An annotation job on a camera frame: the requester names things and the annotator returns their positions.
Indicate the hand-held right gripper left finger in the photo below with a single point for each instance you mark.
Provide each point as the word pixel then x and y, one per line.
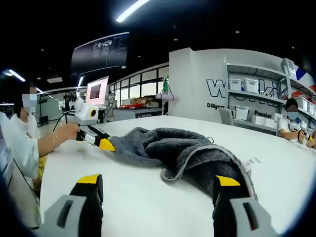
pixel 91 209

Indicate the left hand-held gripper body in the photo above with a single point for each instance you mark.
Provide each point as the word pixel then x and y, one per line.
pixel 85 114

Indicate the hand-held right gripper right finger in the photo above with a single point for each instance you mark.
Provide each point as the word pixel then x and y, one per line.
pixel 227 209

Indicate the dark grey towel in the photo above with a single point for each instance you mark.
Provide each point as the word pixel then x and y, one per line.
pixel 172 148

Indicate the person's left hand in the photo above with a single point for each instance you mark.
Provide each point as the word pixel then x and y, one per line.
pixel 69 132

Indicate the pink screen monitor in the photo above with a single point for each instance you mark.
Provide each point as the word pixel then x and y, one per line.
pixel 97 91

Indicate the dark grey cabinet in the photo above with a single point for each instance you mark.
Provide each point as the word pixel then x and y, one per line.
pixel 138 114

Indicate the cardboard box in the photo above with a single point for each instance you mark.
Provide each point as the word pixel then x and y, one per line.
pixel 142 101

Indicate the white table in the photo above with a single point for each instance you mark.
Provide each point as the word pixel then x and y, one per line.
pixel 148 197

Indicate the hanging dark display screen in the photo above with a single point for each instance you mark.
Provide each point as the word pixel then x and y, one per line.
pixel 98 54

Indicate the person's head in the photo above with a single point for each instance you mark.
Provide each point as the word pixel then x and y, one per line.
pixel 17 103

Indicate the person in white shirt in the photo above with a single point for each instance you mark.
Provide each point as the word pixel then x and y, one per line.
pixel 19 148

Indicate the lavender roll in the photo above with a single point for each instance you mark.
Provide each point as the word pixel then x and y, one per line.
pixel 168 97

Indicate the green hanging item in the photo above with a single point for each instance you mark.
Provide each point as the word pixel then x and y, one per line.
pixel 166 86

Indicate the grey chair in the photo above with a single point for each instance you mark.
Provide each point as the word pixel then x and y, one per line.
pixel 225 116

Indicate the ceiling light strip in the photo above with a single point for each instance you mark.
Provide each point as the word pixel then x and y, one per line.
pixel 130 11

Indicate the grey metal shelving unit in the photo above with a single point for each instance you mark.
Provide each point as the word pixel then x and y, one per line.
pixel 254 95

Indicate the group of white storage boxes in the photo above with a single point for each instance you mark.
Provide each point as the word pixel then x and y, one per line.
pixel 250 85

